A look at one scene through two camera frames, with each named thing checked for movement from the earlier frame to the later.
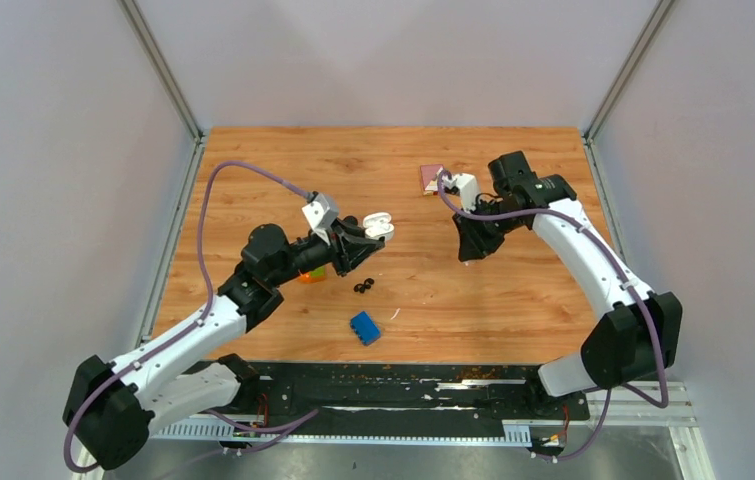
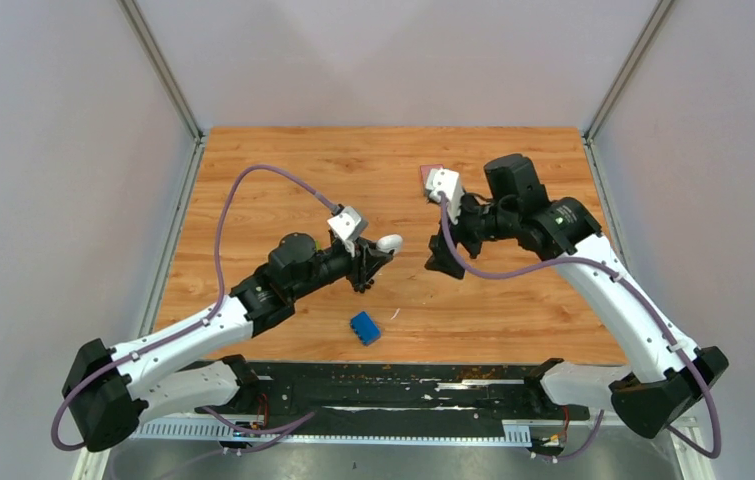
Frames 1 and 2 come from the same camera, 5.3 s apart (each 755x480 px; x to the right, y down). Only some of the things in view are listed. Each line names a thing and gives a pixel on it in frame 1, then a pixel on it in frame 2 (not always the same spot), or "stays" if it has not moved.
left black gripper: [347, 253] → [367, 261]
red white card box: [428, 181] stays
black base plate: [402, 393] stays
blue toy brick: [365, 328] stays
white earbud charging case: [378, 225] → [390, 242]
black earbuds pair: [359, 287] stays
